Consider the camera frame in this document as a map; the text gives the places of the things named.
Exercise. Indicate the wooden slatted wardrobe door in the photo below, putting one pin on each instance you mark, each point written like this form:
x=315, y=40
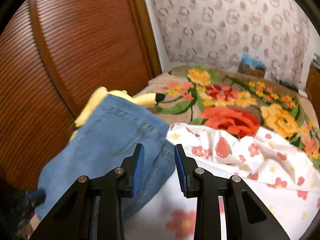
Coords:
x=54, y=55

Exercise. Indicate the yellow plush toy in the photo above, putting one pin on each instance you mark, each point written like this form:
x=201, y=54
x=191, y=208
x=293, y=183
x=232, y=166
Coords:
x=102, y=97

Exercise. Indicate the blue denim jeans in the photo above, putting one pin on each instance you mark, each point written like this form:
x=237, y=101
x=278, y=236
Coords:
x=109, y=136

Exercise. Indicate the cardboard box with blue cloth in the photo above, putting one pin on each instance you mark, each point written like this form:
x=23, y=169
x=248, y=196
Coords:
x=250, y=66

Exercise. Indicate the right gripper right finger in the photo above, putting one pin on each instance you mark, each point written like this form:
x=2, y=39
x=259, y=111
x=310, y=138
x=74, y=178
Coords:
x=246, y=215

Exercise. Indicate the patterned lace curtain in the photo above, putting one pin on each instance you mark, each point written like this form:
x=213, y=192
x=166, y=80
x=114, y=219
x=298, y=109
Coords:
x=219, y=32

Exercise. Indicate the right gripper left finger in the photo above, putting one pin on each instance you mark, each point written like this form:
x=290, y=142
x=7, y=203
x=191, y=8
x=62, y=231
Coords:
x=91, y=208

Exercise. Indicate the wooden sideboard cabinet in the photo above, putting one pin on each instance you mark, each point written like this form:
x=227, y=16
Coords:
x=313, y=86

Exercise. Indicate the floral brown bed blanket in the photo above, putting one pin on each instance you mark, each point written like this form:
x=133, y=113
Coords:
x=236, y=103

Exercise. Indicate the white floral strawberry quilt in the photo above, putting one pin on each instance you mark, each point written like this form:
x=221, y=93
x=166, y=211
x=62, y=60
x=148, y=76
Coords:
x=280, y=174

